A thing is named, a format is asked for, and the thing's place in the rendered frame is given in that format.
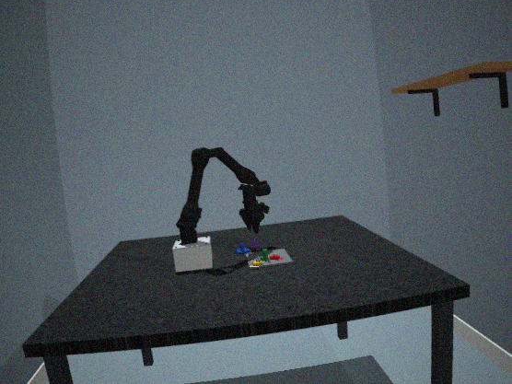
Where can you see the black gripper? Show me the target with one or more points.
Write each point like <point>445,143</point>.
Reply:
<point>251,216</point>

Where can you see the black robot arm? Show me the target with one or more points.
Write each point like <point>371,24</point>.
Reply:
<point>191,212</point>

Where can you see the blue gear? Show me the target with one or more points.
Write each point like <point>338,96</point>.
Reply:
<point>242,249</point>

